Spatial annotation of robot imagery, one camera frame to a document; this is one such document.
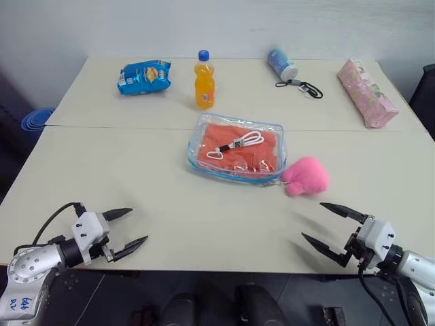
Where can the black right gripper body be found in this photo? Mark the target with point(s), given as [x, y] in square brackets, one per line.
[355, 246]

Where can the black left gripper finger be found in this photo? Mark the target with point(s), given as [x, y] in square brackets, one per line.
[117, 213]
[132, 246]

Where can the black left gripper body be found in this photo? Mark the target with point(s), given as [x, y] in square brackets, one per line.
[98, 250]

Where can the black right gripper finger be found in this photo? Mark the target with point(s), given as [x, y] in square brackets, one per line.
[346, 212]
[326, 249]

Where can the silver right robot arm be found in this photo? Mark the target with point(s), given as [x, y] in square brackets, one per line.
[416, 265]

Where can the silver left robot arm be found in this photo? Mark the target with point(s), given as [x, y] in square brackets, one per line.
[30, 263]

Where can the orange-red cloth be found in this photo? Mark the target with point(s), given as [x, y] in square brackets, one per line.
[217, 136]

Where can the clear pouch with orange cloth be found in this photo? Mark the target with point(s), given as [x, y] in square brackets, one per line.
[204, 119]

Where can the blue chip bag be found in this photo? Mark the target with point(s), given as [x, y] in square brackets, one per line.
[142, 78]

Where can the pink plush toy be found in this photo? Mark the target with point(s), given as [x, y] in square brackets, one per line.
[306, 175]

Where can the pink patterned tissue pack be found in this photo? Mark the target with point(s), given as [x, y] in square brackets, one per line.
[365, 91]

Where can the blue stacked bucket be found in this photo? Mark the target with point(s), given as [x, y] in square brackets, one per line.
[34, 122]

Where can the dark upholstered seat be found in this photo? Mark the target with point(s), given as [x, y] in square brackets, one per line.
[7, 136]

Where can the black chair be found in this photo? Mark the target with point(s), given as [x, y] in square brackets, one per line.
[426, 98]

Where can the orange juice bottle blue cap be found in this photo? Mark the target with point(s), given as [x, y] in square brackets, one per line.
[205, 85]

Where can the blue white can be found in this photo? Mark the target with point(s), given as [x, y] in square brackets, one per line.
[280, 64]

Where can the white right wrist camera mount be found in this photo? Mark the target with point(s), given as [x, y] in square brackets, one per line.
[377, 234]

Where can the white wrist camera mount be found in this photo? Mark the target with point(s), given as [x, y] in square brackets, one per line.
[86, 225]
[377, 234]

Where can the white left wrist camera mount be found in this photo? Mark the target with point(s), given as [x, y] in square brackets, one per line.
[86, 225]

